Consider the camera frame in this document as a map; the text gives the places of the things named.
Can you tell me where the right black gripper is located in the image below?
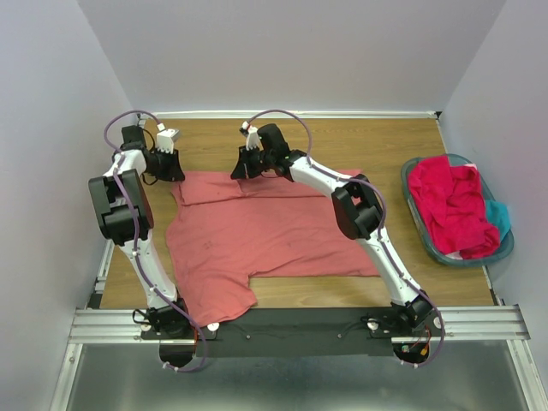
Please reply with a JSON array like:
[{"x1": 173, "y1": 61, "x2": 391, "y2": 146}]
[{"x1": 229, "y1": 145, "x2": 273, "y2": 182}]

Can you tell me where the salmon pink t shirt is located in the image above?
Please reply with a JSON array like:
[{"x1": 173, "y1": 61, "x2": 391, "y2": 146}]
[{"x1": 166, "y1": 171, "x2": 378, "y2": 326}]

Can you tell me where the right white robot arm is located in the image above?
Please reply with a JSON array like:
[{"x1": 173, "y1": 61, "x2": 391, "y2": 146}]
[{"x1": 230, "y1": 122, "x2": 435, "y2": 336}]

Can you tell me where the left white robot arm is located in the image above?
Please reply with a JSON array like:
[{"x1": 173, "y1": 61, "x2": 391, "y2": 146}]
[{"x1": 88, "y1": 125, "x2": 192, "y2": 338}]

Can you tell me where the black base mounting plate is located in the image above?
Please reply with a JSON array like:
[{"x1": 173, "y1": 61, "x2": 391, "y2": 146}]
[{"x1": 132, "y1": 307, "x2": 441, "y2": 363}]

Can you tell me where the teal plastic basket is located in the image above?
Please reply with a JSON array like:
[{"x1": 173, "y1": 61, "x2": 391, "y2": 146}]
[{"x1": 401, "y1": 158, "x2": 515, "y2": 268}]

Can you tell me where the magenta t shirt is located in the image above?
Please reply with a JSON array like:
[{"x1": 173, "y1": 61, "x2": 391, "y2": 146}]
[{"x1": 407, "y1": 155, "x2": 501, "y2": 259}]

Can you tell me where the teal t shirt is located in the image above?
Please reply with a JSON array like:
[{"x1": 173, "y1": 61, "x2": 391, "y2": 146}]
[{"x1": 485, "y1": 200, "x2": 511, "y2": 240}]

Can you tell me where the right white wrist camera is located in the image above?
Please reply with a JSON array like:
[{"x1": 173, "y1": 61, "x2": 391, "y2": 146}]
[{"x1": 246, "y1": 125, "x2": 261, "y2": 151}]

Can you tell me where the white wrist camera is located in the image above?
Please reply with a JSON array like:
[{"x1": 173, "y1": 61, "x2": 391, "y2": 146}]
[
  {"x1": 246, "y1": 125, "x2": 261, "y2": 151},
  {"x1": 156, "y1": 128, "x2": 181, "y2": 154}
]

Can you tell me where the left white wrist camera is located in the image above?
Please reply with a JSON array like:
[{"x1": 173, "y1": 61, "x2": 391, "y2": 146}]
[{"x1": 156, "y1": 128, "x2": 181, "y2": 154}]

